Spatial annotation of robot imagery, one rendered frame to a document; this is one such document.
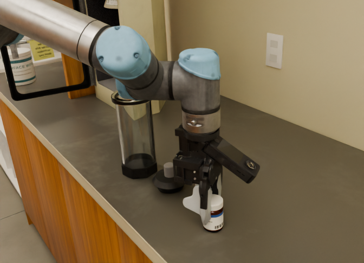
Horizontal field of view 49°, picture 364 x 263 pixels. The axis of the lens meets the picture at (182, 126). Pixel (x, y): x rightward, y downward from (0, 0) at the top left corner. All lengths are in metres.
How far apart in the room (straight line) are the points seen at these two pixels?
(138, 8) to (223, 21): 0.38
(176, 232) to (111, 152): 0.43
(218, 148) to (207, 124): 0.06
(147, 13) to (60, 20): 0.73
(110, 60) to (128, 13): 0.75
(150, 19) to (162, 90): 0.68
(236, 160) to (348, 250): 0.29
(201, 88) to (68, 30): 0.25
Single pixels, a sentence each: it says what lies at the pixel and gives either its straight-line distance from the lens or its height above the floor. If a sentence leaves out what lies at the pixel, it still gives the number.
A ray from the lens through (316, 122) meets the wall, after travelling 1.39.
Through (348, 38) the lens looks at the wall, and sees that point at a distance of 1.26.
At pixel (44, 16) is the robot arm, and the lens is 0.71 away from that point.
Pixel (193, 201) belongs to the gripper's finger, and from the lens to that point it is 0.85.
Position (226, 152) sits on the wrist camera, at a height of 1.14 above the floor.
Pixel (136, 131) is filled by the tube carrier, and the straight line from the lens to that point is 1.03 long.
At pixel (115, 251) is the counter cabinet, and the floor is 0.72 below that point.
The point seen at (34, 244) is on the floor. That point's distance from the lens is 2.51.
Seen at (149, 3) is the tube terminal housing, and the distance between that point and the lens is 1.40.
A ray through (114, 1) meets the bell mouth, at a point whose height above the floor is 1.34.
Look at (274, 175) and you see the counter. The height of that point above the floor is 0.94.
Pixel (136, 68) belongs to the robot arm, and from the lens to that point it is 0.62.
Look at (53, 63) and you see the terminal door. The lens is 1.64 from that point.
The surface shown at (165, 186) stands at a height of 0.97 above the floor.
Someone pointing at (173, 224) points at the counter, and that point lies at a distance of 0.93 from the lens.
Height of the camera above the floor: 1.51
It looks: 25 degrees down
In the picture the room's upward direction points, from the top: 3 degrees counter-clockwise
